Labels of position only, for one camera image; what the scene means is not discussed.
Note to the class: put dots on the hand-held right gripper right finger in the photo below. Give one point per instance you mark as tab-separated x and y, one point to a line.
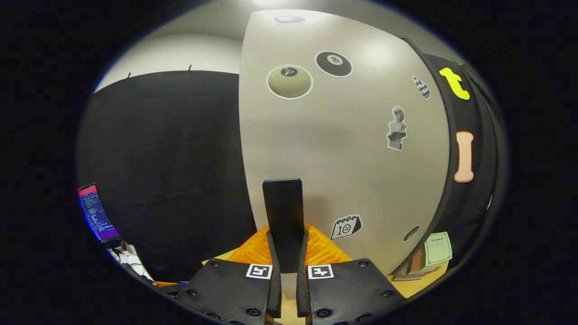
301	293

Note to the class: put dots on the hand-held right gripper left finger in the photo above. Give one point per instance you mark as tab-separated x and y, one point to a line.
275	293

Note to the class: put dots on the grey cabinet door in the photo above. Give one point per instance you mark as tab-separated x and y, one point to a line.
338	158

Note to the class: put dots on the grey book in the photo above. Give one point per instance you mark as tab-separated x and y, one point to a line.
411	276

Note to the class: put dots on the brown book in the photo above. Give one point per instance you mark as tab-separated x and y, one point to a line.
416	262

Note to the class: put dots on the green book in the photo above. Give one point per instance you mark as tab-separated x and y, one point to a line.
438	248

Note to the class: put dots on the white papers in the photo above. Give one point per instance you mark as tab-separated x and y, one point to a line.
131	262

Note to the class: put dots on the black backdrop cloth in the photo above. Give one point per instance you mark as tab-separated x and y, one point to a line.
171	158

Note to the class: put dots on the computer monitor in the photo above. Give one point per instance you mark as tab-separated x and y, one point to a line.
95	214

